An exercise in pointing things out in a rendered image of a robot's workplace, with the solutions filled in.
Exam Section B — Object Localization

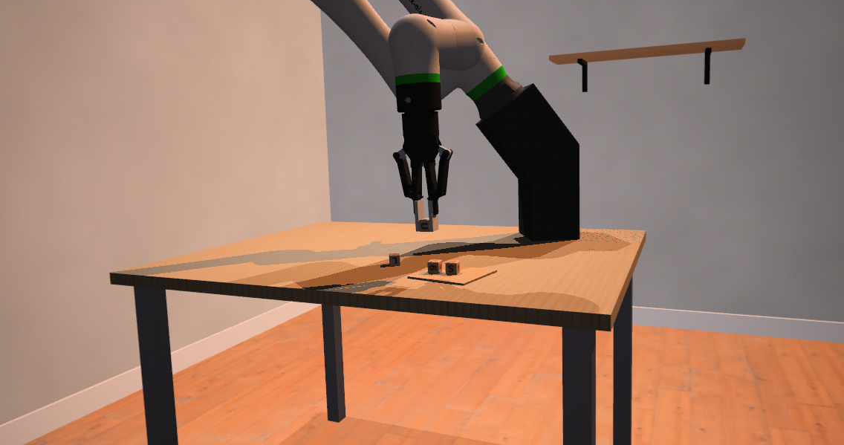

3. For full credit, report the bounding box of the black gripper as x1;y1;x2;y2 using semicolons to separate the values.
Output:
393;111;453;232

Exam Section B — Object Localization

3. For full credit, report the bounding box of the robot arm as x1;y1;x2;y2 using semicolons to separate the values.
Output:
311;0;524;121

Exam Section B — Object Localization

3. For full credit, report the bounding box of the tan square mat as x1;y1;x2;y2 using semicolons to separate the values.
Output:
408;264;497;285

